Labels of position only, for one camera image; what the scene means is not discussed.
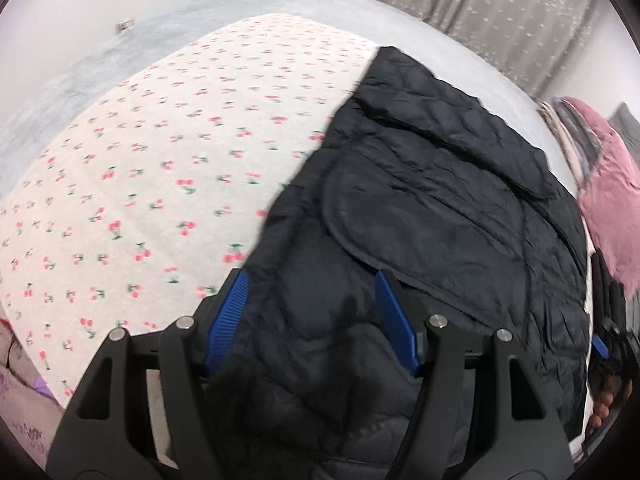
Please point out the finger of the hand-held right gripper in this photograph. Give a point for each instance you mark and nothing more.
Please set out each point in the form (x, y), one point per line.
(600, 347)

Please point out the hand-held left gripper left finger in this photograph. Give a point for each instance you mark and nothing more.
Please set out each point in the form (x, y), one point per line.
(227, 320)

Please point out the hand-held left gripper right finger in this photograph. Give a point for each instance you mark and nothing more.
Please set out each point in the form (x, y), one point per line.
(395, 320)

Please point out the black quilted jacket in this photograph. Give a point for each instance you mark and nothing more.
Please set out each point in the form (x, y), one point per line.
(425, 185)

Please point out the pink blanket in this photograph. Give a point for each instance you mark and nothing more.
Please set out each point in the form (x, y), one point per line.
(610, 185)

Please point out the cherry print bed sheet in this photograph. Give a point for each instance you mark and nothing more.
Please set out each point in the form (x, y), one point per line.
(150, 160)

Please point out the purple floral quilt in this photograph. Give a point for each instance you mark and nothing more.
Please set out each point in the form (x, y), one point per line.
(25, 410)

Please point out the grey pillow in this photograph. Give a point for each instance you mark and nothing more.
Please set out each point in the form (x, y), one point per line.
(626, 117)

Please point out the grey star print curtain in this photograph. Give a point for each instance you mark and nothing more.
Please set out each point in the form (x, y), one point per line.
(500, 10)

